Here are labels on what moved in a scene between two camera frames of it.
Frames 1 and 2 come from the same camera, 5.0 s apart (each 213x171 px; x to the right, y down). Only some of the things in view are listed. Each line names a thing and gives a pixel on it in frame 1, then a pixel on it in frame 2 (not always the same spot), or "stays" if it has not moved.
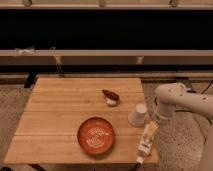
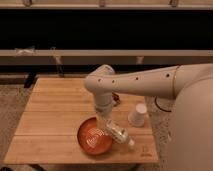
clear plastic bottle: [147, 141] to [118, 133]
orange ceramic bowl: [95, 135] stays
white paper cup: [137, 118] stays
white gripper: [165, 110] to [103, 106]
